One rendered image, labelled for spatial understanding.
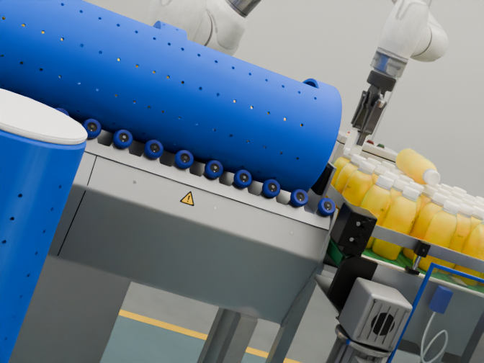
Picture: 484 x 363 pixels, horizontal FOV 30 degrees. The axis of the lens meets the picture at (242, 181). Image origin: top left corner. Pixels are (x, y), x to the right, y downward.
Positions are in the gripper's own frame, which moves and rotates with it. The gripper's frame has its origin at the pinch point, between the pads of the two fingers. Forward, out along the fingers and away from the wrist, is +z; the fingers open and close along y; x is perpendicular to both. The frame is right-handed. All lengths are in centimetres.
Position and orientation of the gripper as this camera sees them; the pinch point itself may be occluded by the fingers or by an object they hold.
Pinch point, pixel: (354, 143)
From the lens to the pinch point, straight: 248.3
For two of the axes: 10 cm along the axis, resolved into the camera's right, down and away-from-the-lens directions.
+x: 9.1, 3.0, 2.9
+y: 2.0, 2.8, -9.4
